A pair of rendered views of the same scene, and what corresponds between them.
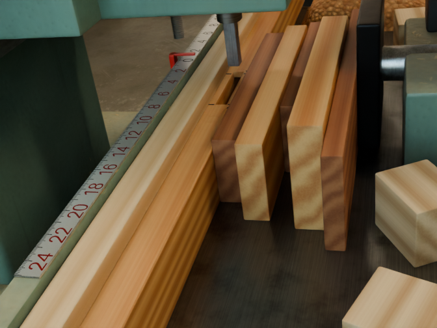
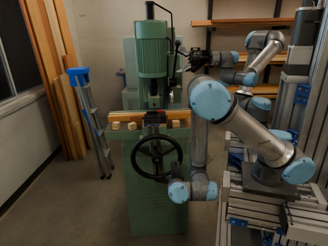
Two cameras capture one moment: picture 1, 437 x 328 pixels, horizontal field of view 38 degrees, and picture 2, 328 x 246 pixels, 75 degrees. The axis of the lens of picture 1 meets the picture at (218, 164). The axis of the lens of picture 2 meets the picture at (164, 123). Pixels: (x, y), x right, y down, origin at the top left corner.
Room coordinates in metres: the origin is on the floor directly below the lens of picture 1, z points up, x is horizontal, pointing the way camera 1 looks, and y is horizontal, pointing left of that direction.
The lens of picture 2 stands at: (0.01, -1.30, 1.45)
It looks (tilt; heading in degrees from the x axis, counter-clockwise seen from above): 23 degrees down; 68
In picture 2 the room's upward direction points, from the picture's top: 1 degrees counter-clockwise
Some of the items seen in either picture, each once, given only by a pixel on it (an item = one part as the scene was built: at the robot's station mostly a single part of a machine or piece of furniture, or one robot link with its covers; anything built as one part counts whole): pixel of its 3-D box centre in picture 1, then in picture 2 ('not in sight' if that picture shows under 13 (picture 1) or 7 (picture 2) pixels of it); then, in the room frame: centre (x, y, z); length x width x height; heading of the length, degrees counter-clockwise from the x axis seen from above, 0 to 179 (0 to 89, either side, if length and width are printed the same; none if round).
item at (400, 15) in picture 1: (415, 36); (175, 123); (0.54, -0.19, 0.92); 0.04 x 0.03 x 0.04; 168
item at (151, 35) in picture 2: not in sight; (152, 50); (0.45, -0.02, 1.35); 0.18 x 0.18 x 0.31
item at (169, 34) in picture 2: not in sight; (170, 39); (0.69, 0.24, 1.40); 0.10 x 0.06 x 0.16; 72
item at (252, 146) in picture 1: (279, 108); not in sight; (0.41, -0.05, 0.93); 0.20 x 0.02 x 0.06; 162
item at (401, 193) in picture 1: (421, 211); (132, 126); (0.28, -0.11, 0.92); 0.04 x 0.03 x 0.04; 12
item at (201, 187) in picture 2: not in sight; (202, 188); (0.41, -0.71, 0.85); 0.11 x 0.11 x 0.08; 68
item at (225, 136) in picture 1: (259, 105); not in sight; (0.43, -0.04, 0.92); 0.19 x 0.02 x 0.05; 162
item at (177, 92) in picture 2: not in sight; (174, 94); (0.66, 0.10, 1.02); 0.09 x 0.07 x 0.12; 162
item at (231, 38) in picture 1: (231, 32); not in sight; (0.45, -0.02, 0.97); 0.01 x 0.01 x 0.05; 72
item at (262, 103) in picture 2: not in sight; (259, 108); (1.06, -0.33, 0.98); 0.13 x 0.12 x 0.14; 108
